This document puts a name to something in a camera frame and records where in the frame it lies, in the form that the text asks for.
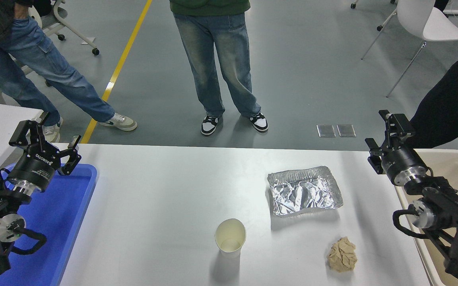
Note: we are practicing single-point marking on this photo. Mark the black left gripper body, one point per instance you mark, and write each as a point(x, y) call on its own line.
point(34, 167)

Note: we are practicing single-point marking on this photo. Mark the white shell chair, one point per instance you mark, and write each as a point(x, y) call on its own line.
point(416, 16)

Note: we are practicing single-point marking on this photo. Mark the silver floor plate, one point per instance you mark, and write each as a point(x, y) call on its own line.
point(346, 130)
point(326, 131)

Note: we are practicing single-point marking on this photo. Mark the person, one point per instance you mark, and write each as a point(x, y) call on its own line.
point(213, 59)
point(34, 51)
point(451, 107)

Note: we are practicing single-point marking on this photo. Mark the white floor bar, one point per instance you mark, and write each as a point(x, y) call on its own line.
point(457, 12)

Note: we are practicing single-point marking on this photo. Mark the foil tray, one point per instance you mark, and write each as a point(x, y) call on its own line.
point(304, 194)

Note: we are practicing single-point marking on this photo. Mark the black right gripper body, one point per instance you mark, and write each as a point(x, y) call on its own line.
point(404, 165)

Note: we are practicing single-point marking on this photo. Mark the blue plastic tray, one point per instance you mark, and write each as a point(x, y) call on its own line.
point(54, 222)

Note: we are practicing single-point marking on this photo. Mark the white rolling chair base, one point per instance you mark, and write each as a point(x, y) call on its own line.
point(380, 28)

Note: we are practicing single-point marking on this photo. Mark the large pale plastic bin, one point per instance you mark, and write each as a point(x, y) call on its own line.
point(455, 167)

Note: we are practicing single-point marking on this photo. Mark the grey rolling office chair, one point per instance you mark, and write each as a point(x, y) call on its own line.
point(56, 16)

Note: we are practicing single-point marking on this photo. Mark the tan paper ball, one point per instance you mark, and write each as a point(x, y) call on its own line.
point(342, 256)

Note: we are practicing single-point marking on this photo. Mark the person's hand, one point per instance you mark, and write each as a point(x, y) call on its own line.
point(21, 12)

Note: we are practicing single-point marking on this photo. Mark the white paper cup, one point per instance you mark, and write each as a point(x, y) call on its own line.
point(231, 238)

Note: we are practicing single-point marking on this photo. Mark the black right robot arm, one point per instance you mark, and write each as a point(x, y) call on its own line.
point(451, 210)

